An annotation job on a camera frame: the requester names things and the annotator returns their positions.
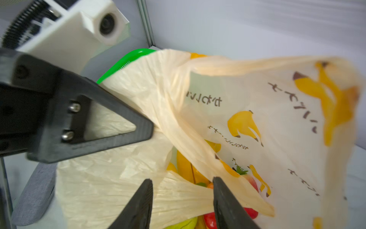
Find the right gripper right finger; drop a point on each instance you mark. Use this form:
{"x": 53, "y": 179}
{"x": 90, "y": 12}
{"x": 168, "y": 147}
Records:
{"x": 229, "y": 214}

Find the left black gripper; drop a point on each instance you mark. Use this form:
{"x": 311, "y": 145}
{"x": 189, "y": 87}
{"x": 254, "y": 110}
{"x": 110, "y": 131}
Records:
{"x": 45, "y": 110}

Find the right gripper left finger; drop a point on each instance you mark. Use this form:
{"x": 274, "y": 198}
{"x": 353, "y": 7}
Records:
{"x": 137, "y": 213}

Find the yellow fake lemon with leaves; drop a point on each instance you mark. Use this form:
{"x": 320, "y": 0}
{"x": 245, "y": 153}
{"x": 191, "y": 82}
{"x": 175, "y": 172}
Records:
{"x": 187, "y": 224}

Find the yellow fake banana bunch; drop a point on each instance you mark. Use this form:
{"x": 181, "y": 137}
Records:
{"x": 186, "y": 170}

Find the cream banana print plastic bag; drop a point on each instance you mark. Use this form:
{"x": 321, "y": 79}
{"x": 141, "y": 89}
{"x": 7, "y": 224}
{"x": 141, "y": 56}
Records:
{"x": 279, "y": 132}

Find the green plastic basket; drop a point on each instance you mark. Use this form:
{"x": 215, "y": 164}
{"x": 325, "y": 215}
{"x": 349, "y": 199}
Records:
{"x": 123, "y": 62}

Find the grey oval sponge pad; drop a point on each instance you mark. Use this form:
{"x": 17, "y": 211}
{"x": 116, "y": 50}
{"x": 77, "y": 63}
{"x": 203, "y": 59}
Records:
{"x": 36, "y": 196}

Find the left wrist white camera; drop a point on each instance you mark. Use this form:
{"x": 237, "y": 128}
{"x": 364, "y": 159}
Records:
{"x": 82, "y": 32}

